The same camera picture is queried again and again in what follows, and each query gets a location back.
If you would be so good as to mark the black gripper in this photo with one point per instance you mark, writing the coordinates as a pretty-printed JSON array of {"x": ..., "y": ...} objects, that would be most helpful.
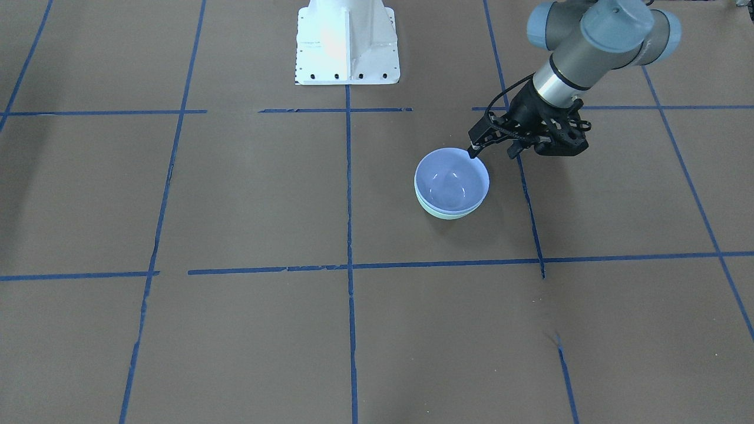
[{"x": 522, "y": 108}]

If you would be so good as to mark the blue ceramic bowl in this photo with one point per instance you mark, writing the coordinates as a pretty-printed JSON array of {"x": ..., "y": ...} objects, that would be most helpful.
[{"x": 448, "y": 179}]

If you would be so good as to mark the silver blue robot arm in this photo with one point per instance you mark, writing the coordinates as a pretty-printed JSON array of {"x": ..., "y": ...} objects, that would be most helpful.
[{"x": 586, "y": 40}]

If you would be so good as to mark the green ceramic bowl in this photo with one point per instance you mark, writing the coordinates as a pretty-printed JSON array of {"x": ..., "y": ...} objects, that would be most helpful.
[{"x": 446, "y": 214}]

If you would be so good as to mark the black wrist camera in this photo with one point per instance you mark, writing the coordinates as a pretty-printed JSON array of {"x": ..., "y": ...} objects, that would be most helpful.
[{"x": 564, "y": 131}]

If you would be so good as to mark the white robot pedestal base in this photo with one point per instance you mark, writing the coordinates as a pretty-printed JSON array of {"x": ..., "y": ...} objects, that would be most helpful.
[{"x": 346, "y": 42}]

